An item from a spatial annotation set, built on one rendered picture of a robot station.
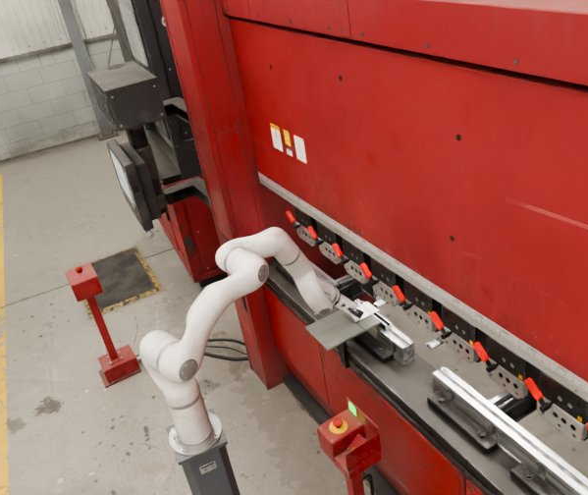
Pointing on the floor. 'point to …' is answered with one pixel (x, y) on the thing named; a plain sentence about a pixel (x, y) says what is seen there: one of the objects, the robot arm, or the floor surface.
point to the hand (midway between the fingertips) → (354, 310)
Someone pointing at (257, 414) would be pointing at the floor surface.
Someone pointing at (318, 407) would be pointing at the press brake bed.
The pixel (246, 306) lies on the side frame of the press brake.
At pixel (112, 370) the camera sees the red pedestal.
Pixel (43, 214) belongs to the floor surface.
